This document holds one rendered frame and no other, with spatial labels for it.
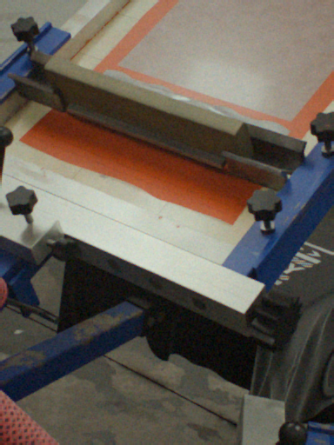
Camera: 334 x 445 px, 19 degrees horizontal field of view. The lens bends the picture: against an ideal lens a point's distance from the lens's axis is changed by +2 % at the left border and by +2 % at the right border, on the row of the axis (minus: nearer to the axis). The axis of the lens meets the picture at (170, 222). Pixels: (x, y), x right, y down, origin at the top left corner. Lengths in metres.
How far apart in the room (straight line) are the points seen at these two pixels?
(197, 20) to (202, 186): 0.40
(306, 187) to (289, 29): 0.41
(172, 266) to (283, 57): 0.52
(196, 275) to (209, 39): 0.59
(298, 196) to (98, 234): 0.28
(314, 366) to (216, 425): 1.26
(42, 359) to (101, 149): 0.34
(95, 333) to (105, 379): 1.67
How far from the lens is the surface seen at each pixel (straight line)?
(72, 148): 1.56
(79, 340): 1.53
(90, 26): 1.75
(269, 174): 1.37
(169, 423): 3.05
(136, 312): 1.63
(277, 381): 1.75
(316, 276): 1.81
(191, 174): 1.47
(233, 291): 1.20
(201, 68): 1.64
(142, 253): 1.26
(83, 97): 1.54
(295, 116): 1.53
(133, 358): 3.35
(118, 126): 1.51
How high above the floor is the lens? 1.66
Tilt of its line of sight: 22 degrees down
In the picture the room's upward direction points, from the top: 10 degrees clockwise
